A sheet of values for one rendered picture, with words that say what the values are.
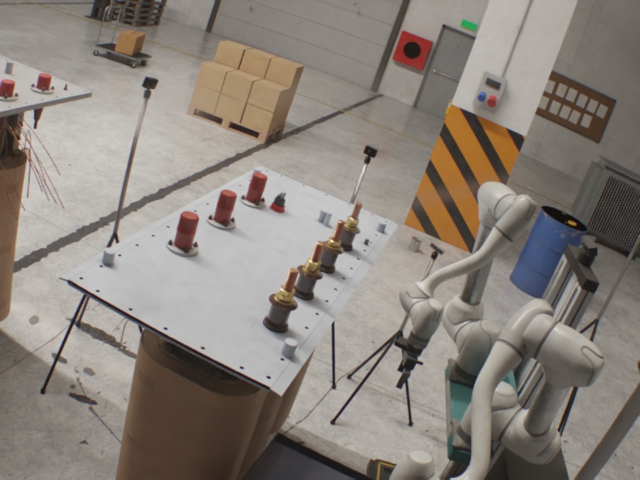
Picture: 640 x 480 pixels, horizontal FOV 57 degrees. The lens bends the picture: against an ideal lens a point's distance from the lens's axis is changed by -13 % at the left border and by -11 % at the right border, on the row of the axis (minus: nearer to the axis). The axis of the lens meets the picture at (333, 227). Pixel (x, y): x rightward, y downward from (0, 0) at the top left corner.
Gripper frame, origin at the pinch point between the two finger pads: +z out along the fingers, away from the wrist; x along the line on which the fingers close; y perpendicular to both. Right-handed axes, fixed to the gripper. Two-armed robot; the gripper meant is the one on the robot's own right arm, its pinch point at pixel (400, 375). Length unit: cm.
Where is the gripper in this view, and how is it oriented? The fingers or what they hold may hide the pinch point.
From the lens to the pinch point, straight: 282.9
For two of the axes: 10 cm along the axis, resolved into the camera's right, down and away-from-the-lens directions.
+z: -3.2, 8.8, 3.6
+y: 9.4, 3.4, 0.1
